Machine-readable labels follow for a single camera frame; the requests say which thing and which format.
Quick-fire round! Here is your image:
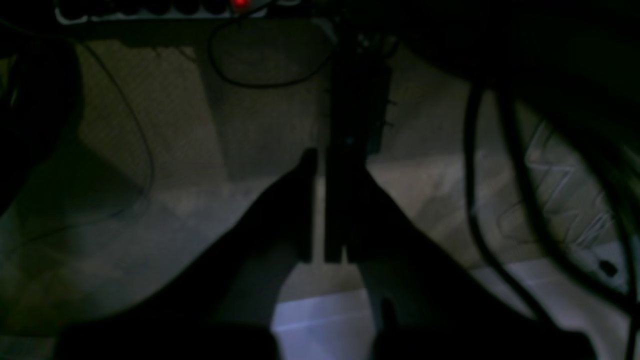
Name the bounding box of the black power strip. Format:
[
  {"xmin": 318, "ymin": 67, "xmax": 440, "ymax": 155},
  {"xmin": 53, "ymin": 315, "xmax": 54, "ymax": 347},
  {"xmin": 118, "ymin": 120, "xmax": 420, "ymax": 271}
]
[{"xmin": 54, "ymin": 0, "xmax": 277, "ymax": 26}]

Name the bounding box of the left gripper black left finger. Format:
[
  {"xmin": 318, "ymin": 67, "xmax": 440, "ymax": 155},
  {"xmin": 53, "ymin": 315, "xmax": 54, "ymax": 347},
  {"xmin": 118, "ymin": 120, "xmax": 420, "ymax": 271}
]
[{"xmin": 55, "ymin": 148, "xmax": 318, "ymax": 360}]

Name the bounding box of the black cable on floor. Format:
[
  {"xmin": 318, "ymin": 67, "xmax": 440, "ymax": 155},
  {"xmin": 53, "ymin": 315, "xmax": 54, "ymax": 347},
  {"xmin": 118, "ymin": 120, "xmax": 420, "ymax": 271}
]
[{"xmin": 207, "ymin": 15, "xmax": 341, "ymax": 91}]

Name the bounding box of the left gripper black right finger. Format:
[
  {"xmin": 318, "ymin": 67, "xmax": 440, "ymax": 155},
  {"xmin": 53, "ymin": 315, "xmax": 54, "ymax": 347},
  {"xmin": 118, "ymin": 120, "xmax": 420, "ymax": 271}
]
[{"xmin": 325, "ymin": 145, "xmax": 596, "ymax": 360}]

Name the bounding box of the thick black cable pair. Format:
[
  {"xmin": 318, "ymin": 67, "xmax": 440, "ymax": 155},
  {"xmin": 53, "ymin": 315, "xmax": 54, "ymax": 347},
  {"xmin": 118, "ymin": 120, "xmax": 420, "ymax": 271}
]
[{"xmin": 462, "ymin": 85, "xmax": 640, "ymax": 360}]

